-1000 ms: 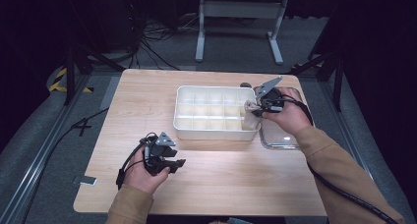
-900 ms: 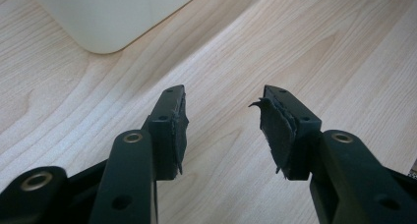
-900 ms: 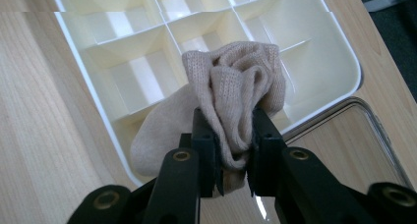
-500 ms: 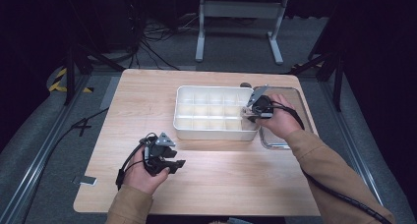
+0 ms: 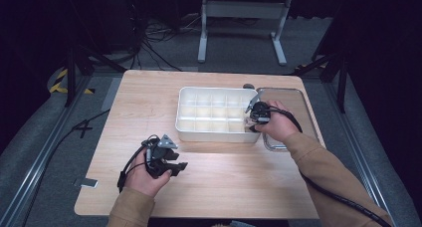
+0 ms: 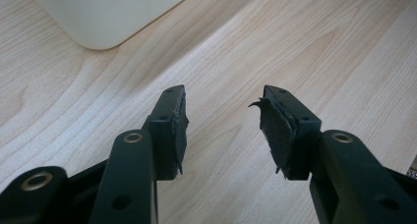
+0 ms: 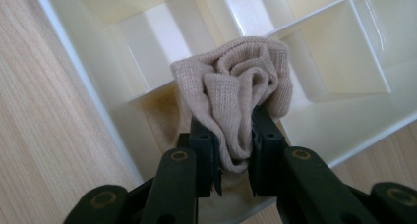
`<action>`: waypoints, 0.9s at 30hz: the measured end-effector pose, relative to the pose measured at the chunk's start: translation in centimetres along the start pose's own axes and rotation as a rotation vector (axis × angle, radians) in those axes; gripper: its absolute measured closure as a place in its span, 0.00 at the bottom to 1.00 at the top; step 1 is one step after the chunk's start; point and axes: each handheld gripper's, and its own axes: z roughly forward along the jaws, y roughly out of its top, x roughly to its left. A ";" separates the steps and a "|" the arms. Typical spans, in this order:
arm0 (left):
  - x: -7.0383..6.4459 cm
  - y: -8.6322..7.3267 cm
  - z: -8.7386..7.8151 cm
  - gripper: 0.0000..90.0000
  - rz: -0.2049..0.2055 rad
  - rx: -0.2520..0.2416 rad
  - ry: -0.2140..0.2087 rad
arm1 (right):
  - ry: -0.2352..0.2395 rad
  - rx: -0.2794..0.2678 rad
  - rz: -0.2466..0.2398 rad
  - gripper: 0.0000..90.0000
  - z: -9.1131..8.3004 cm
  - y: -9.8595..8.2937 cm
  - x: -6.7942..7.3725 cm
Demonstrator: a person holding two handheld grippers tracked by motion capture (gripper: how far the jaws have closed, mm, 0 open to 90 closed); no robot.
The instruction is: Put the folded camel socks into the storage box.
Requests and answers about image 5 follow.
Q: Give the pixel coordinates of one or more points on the aluminium floor rail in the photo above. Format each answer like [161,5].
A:
[40,160]
[361,154]

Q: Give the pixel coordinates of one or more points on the black tripod stand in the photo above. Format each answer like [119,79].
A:
[70,74]
[341,77]

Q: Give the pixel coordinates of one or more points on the person's right hand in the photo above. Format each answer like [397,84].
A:
[280,124]

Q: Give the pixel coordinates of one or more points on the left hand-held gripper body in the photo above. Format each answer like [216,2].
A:
[158,157]

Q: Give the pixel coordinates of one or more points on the small dark round object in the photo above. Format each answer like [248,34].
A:
[248,86]

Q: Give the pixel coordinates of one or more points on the grey tape piece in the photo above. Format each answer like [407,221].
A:
[86,182]

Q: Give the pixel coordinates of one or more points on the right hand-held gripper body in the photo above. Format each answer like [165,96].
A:
[260,112]

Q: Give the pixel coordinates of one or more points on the person's left hand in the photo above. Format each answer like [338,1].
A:
[142,180]

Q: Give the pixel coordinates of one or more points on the white metal stand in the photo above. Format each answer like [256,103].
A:
[244,9]

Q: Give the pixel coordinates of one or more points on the yellow black striped tape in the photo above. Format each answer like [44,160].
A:
[58,86]

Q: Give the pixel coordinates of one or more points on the white compartment storage box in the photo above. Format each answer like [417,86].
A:
[212,114]

